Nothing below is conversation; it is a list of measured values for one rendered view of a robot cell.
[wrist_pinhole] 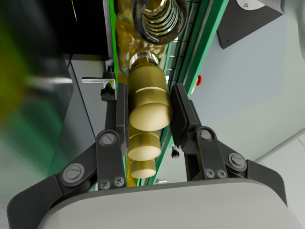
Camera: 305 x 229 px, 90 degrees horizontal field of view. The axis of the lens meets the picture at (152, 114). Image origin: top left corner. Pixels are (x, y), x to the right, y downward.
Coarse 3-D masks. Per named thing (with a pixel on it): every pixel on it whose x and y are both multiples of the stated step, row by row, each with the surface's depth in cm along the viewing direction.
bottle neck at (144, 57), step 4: (140, 52) 14; (144, 52) 14; (148, 52) 14; (136, 56) 14; (140, 56) 14; (144, 56) 14; (148, 56) 14; (152, 56) 14; (132, 60) 14; (136, 60) 14; (140, 60) 13; (144, 60) 13; (148, 60) 13; (152, 60) 14; (156, 60) 14; (132, 64) 14; (136, 64) 13; (140, 64) 13; (152, 64) 13; (156, 64) 14; (132, 68) 14
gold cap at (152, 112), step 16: (144, 64) 12; (128, 80) 13; (144, 80) 11; (160, 80) 12; (128, 96) 12; (144, 96) 10; (160, 96) 10; (128, 112) 11; (144, 112) 10; (160, 112) 11; (144, 128) 12; (160, 128) 12
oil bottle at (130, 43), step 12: (120, 24) 15; (120, 36) 14; (132, 36) 14; (120, 48) 15; (132, 48) 14; (144, 48) 14; (156, 48) 14; (168, 48) 16; (120, 60) 15; (120, 72) 17
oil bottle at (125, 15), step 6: (114, 0) 12; (120, 0) 12; (126, 0) 11; (150, 0) 14; (156, 0) 14; (114, 6) 13; (120, 6) 12; (126, 6) 12; (150, 6) 14; (156, 6) 14; (114, 12) 14; (120, 12) 12; (126, 12) 12; (120, 18) 13; (126, 18) 13; (132, 18) 12; (132, 24) 13
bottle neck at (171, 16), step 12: (132, 0) 8; (144, 0) 7; (168, 0) 10; (180, 0) 7; (132, 12) 8; (144, 12) 11; (156, 12) 11; (168, 12) 10; (180, 12) 8; (144, 24) 9; (156, 24) 10; (168, 24) 9; (180, 24) 8; (144, 36) 8; (156, 36) 9; (168, 36) 9
